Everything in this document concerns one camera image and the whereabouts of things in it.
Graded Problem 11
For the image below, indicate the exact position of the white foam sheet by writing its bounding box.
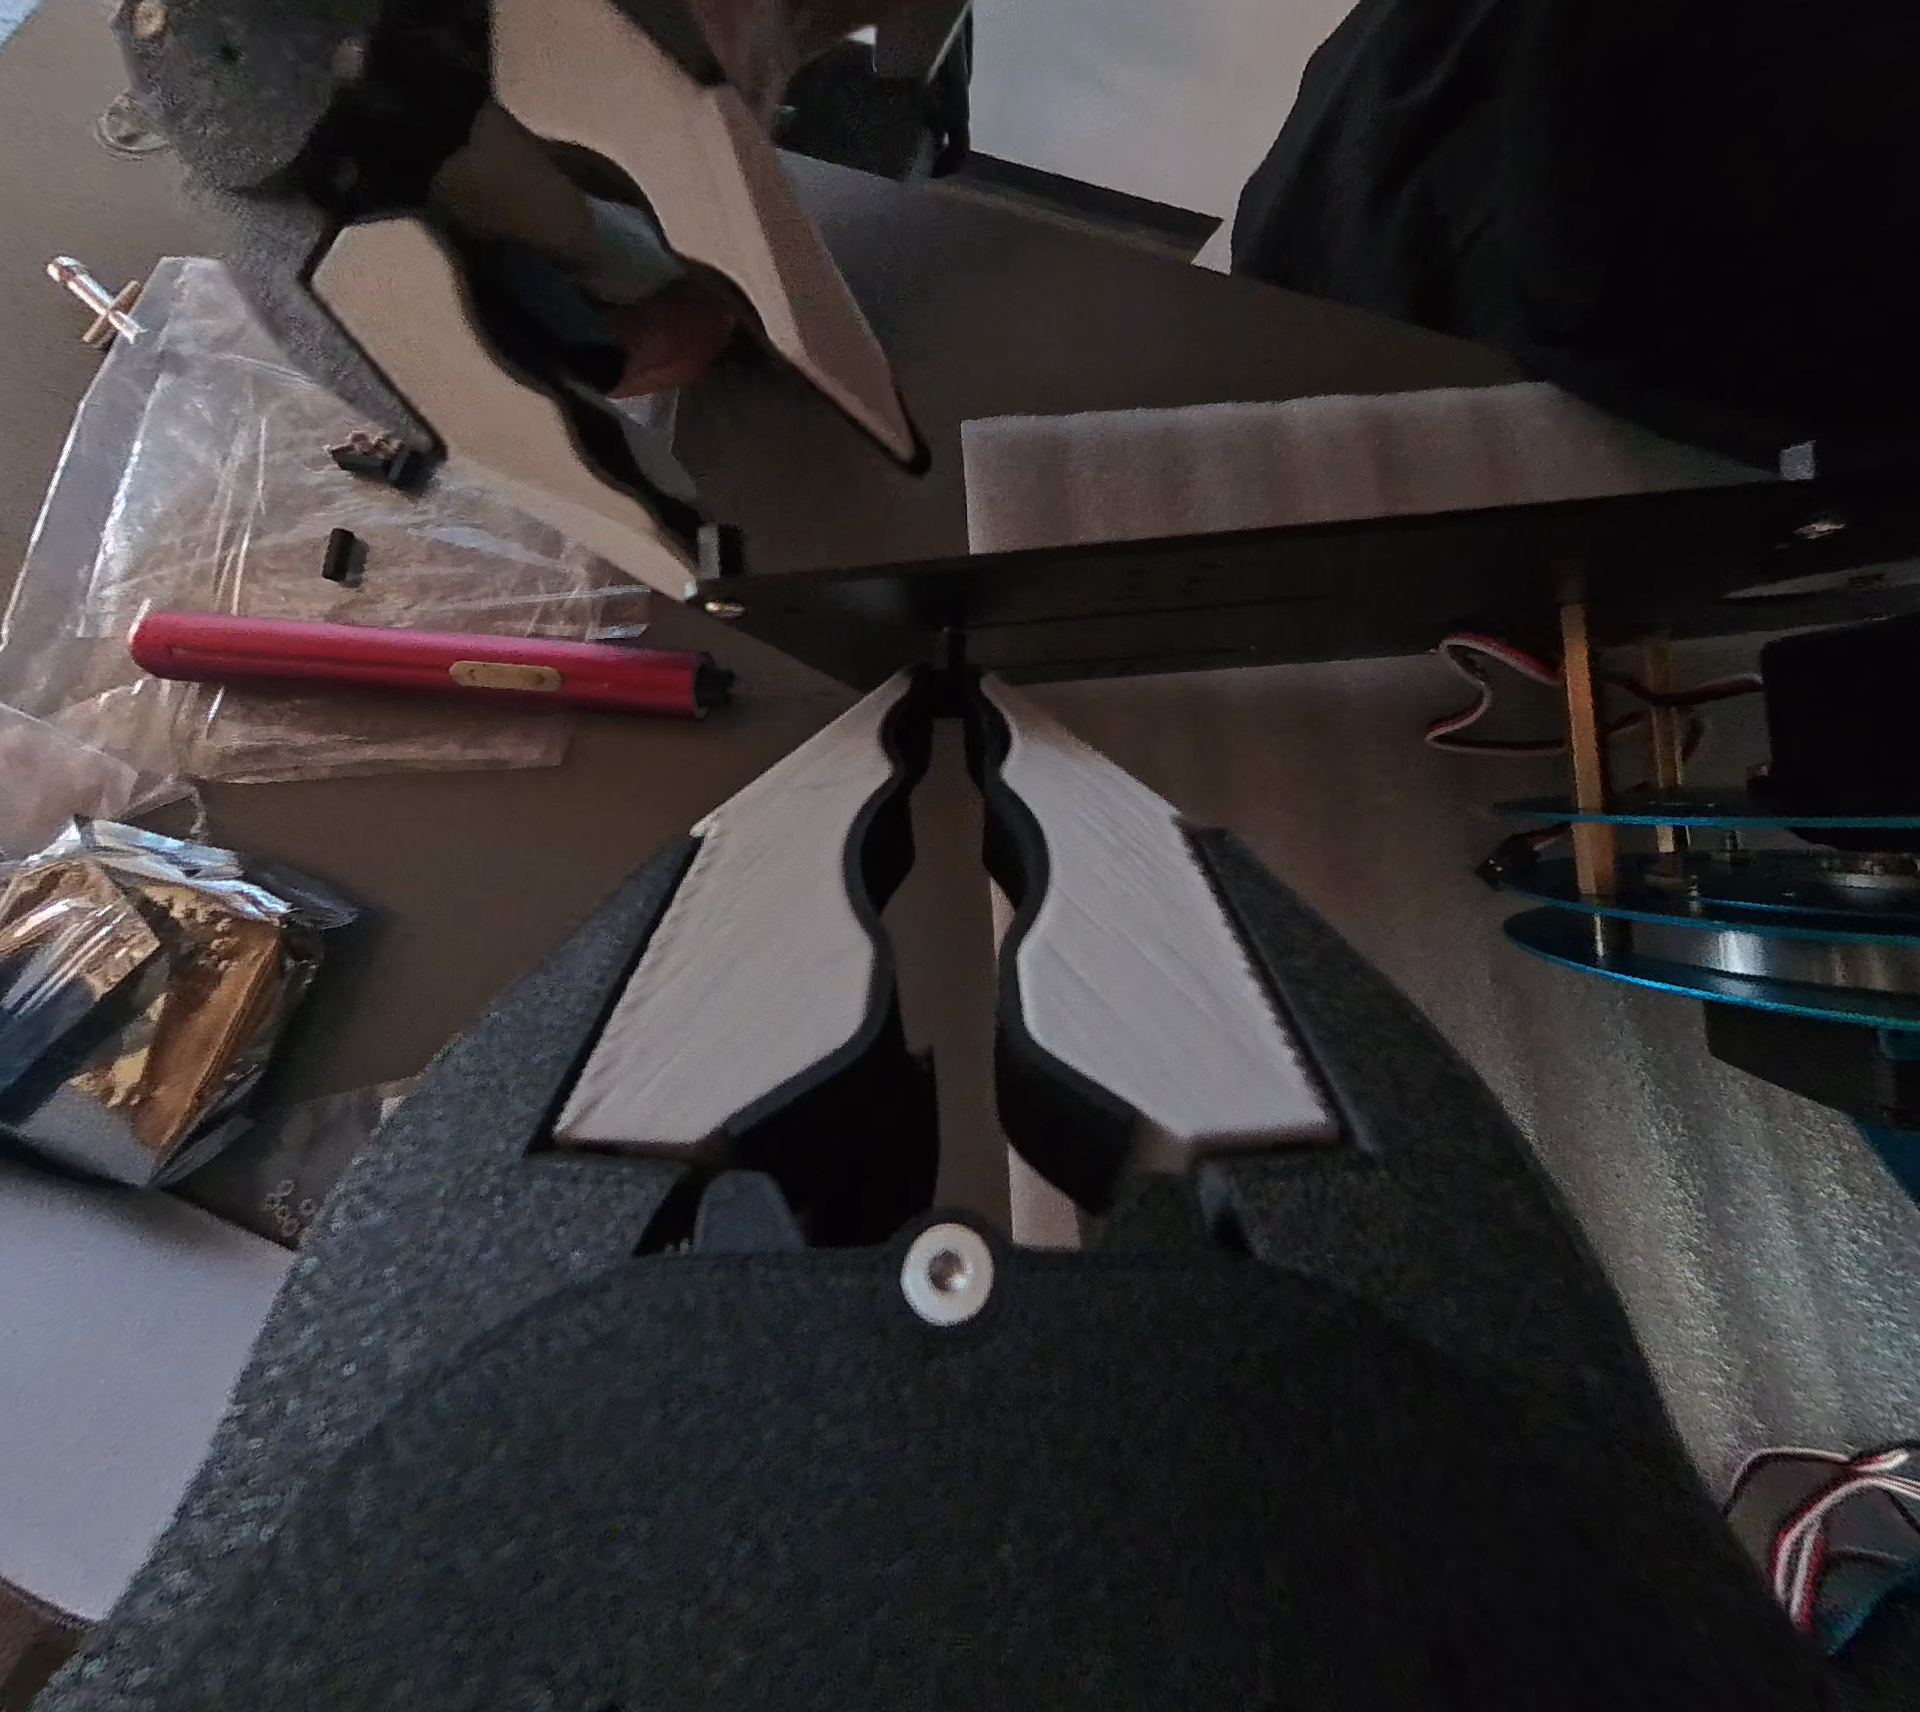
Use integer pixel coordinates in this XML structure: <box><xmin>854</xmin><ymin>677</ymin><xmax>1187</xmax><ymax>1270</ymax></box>
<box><xmin>885</xmin><ymin>385</ymin><xmax>1920</xmax><ymax>1564</ymax></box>

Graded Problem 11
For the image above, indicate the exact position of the red screwdriver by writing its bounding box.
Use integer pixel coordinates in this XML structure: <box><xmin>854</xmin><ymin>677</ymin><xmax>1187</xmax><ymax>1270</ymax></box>
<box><xmin>126</xmin><ymin>609</ymin><xmax>739</xmax><ymax>729</ymax></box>

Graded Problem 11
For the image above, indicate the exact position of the metal cross wrench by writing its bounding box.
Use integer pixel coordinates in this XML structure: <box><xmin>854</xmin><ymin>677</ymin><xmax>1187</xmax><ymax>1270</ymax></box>
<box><xmin>45</xmin><ymin>255</ymin><xmax>148</xmax><ymax>352</ymax></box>

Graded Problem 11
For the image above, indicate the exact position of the narrow clear sleeve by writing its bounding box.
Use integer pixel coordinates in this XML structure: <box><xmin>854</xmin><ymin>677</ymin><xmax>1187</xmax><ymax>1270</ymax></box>
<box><xmin>173</xmin><ymin>684</ymin><xmax>580</xmax><ymax>785</ymax></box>

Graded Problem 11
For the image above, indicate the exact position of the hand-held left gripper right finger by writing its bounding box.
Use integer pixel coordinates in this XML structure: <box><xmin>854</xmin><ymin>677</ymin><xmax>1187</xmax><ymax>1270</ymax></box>
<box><xmin>979</xmin><ymin>668</ymin><xmax>1343</xmax><ymax>1149</ymax></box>

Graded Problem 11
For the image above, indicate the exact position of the blue hobby robot arm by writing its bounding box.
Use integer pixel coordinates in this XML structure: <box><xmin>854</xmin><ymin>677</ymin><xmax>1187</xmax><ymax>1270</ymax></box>
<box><xmin>697</xmin><ymin>437</ymin><xmax>1920</xmax><ymax>1663</ymax></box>

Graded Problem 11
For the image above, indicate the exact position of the orange cardboard box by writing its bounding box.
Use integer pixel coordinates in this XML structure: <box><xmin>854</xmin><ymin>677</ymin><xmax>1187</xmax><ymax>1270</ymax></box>
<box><xmin>0</xmin><ymin>1156</ymin><xmax>302</xmax><ymax>1629</ymax></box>

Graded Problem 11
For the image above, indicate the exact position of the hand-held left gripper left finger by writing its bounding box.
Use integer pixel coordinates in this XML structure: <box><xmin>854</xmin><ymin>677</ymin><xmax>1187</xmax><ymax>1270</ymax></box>
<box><xmin>546</xmin><ymin>668</ymin><xmax>920</xmax><ymax>1153</ymax></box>

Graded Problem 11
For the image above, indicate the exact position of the large clear zip bag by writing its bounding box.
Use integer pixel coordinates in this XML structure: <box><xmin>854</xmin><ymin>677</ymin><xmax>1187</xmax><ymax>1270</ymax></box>
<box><xmin>0</xmin><ymin>257</ymin><xmax>663</xmax><ymax>785</ymax></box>

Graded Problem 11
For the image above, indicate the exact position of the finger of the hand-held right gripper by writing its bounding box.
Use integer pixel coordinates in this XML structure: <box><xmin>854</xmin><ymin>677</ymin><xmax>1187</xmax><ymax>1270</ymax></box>
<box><xmin>307</xmin><ymin>217</ymin><xmax>708</xmax><ymax>604</ymax></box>
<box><xmin>485</xmin><ymin>0</ymin><xmax>930</xmax><ymax>477</ymax></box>

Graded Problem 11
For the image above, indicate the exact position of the silver foil bag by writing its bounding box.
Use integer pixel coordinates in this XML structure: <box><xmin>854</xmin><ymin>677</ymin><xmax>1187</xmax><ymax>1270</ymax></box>
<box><xmin>0</xmin><ymin>819</ymin><xmax>362</xmax><ymax>1192</ymax></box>

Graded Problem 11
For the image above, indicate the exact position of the pile of clear parts bags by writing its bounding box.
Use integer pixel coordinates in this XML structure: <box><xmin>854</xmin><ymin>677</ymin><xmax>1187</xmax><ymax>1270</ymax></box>
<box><xmin>0</xmin><ymin>692</ymin><xmax>205</xmax><ymax>867</ymax></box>

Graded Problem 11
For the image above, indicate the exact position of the small clear parts bag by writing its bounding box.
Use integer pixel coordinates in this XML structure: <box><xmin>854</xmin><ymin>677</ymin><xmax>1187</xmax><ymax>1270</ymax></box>
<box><xmin>194</xmin><ymin>1078</ymin><xmax>396</xmax><ymax>1253</ymax></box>

